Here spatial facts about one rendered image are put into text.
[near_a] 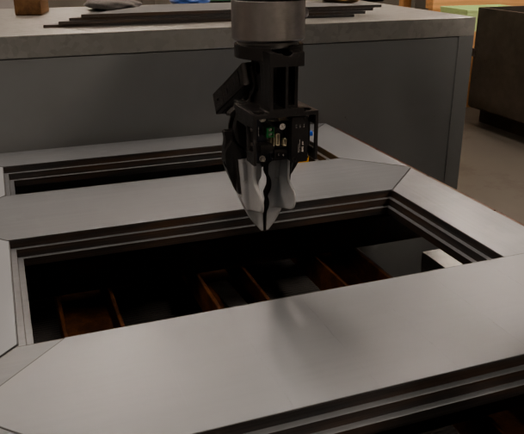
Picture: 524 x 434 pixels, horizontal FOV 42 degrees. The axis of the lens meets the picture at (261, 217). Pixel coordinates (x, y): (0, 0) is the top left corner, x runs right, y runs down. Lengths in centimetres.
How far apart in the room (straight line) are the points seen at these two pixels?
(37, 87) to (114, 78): 14
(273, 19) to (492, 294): 37
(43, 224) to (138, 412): 45
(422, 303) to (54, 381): 38
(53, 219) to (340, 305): 44
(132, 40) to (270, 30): 69
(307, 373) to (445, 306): 19
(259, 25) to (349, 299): 30
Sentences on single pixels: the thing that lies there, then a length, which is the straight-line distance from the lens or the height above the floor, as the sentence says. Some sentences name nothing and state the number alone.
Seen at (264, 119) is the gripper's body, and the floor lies 104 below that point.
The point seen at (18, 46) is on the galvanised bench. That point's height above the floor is 103.
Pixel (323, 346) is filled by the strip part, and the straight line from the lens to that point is 66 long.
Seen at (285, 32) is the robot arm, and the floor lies 112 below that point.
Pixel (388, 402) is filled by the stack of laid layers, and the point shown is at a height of 84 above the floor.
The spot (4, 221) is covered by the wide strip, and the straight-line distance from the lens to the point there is 100.
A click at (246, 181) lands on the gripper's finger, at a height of 96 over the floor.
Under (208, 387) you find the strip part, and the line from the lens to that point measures 60.
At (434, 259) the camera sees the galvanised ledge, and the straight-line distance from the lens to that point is 126.
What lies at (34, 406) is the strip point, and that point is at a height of 85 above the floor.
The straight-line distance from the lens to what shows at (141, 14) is 146.
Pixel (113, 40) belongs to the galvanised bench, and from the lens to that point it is 135.
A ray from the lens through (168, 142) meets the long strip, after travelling 133.
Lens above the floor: 120
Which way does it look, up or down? 22 degrees down
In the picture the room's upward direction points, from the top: straight up
